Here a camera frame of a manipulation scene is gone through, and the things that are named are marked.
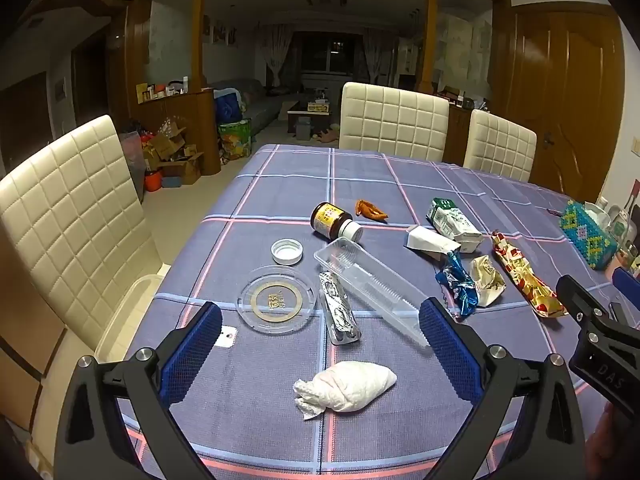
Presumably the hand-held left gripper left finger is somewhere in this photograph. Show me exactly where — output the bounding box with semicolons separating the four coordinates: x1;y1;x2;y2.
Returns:
59;301;223;480

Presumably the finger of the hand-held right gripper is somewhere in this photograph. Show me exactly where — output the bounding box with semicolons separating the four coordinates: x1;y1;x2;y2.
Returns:
556;275;615;328
609;266;640;330

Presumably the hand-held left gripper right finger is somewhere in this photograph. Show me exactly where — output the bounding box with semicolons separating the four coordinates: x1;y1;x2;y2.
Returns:
418;297;587;480

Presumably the red gold foil wrapper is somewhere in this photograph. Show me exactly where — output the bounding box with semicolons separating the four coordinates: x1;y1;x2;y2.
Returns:
491;231;568;319

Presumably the blue foil wrapper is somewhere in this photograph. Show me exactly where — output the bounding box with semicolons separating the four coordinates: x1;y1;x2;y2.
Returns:
435;251;481;317

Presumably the beige wrapper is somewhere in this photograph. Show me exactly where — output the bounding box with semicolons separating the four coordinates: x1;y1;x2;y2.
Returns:
470;255;507;307

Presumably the round clear plastic lid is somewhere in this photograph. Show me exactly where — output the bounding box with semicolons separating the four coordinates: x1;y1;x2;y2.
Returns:
236;265;319;336

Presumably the white tissue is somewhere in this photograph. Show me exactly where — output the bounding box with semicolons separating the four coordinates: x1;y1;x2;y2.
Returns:
292;360;398;421

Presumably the white paper carton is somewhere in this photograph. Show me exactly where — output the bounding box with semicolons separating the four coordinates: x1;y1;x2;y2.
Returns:
404;225;462;261

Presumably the clear plastic tray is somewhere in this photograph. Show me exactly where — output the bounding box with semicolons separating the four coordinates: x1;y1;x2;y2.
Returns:
313;237;432;347

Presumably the silver blister pack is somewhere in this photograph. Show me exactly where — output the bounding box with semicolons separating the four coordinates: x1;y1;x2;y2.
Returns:
318;271;362;346

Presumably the green white milk carton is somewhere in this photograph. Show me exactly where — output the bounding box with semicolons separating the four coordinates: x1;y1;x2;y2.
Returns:
426;197;485;253

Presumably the white bottle cap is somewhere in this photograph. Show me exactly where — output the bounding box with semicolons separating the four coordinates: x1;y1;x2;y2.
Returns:
270;238;304;265

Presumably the orange snack wrapper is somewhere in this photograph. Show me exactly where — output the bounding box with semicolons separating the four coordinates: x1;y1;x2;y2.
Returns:
354;199;390;222

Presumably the brown medicine bottle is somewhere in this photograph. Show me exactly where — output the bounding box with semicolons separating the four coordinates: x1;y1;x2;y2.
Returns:
310;201;364;242

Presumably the clear glass jar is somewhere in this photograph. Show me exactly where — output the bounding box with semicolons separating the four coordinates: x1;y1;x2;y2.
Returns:
607;207;632;248

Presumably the beaded tissue box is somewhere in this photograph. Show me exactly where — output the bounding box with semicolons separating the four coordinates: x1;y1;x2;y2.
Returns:
559;201;621;271

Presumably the cream quilted chair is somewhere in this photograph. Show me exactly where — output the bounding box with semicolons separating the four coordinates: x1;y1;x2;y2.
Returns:
462;109;537;183
0;114;173;376
339;81;450;163

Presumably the pile of cardboard boxes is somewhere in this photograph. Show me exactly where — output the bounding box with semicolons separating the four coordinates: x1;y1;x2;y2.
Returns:
142;117;203;185

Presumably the purple plaid tablecloth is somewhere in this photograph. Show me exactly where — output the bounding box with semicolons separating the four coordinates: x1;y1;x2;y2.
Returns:
117;143;640;480

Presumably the clear plastic bag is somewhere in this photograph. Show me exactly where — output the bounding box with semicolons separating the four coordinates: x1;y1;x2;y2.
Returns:
119;120;146;201

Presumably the brown wooden door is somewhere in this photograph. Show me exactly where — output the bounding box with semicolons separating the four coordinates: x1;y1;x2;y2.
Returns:
512;2;626;201

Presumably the wooden partition cabinet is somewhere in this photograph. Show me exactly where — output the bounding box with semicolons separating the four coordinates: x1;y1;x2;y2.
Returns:
440;92;473;166
137;88;222;176

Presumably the colourful shopping bag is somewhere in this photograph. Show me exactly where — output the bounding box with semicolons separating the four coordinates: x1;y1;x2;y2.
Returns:
218;119;252;161

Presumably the cluster of small boxes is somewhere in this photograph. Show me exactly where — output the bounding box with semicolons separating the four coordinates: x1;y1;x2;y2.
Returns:
437;85;488;111

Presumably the blue bag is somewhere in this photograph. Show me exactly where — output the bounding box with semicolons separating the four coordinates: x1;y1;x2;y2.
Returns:
214;87;247;123

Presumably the grey sofa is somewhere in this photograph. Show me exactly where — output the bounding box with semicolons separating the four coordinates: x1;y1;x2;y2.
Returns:
210;78;283;136

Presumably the row of small bottles and boxes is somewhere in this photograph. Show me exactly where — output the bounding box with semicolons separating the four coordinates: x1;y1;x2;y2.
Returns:
136;76;191;103

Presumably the coffee table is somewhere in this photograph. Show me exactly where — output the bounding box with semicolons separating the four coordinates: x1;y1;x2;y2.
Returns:
286;95;333;133

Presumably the frosted glass partition panel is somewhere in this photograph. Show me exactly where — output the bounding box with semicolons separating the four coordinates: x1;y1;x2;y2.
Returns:
150;0;193;86
442;12;493;96

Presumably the dark wooden door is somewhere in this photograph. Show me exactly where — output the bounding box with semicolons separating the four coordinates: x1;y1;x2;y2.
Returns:
0;72;51;146

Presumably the patterned curtain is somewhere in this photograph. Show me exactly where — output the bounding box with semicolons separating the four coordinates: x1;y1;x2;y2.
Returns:
260;24;295;88
362;27;396;86

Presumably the wooden column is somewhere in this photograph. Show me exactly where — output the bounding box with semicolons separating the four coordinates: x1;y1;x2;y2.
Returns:
425;0;443;93
192;0;208;91

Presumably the dark window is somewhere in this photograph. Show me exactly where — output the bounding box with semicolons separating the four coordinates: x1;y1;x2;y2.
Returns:
292;31;365;75

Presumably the row of wall pictures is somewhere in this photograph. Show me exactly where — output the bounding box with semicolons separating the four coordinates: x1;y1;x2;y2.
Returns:
202;15;238;45

